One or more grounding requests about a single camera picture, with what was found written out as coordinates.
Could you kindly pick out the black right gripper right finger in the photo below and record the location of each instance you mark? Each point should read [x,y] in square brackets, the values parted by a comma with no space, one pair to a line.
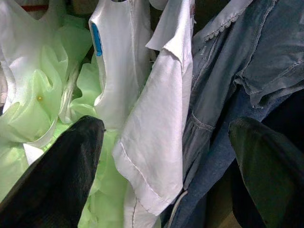
[273,178]

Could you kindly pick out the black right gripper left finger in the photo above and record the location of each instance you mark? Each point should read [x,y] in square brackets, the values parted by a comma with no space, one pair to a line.
[47,185]

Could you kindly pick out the dark blue denim garment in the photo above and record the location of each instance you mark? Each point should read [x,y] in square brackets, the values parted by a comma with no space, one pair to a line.
[213,152]

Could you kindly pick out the white dress green tulle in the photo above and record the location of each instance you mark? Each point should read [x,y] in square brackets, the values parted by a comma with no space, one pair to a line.
[28,71]

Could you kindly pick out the white short-sleeve shirt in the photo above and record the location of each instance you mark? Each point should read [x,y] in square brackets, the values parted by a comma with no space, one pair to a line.
[154,130]

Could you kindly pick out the light denim lace-collar dress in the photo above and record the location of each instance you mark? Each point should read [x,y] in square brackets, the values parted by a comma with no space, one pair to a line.
[213,71]

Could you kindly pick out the white sleeveless dress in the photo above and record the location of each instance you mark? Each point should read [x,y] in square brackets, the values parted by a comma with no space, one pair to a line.
[118,59]

